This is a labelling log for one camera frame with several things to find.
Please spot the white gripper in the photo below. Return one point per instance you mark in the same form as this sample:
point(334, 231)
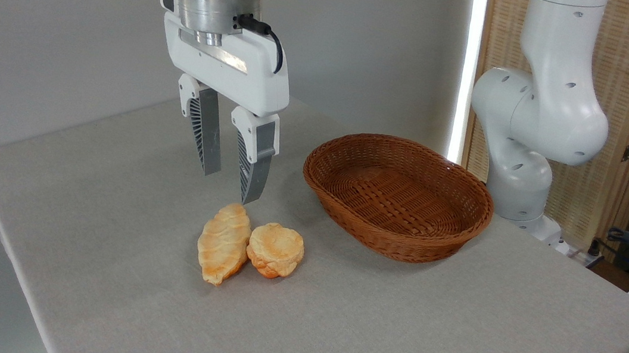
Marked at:
point(254, 79)

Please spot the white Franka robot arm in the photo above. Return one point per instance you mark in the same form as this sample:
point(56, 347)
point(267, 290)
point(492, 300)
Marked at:
point(551, 109)

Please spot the long twisted bread loaf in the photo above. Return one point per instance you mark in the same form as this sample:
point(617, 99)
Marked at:
point(223, 243)

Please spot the brown wicker oval basket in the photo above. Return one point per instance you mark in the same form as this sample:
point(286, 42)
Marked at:
point(398, 229)

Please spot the round bread bun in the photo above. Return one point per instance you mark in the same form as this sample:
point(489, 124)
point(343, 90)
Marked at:
point(277, 248)

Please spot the grey tablecloth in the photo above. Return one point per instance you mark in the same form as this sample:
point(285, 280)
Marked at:
point(331, 334)

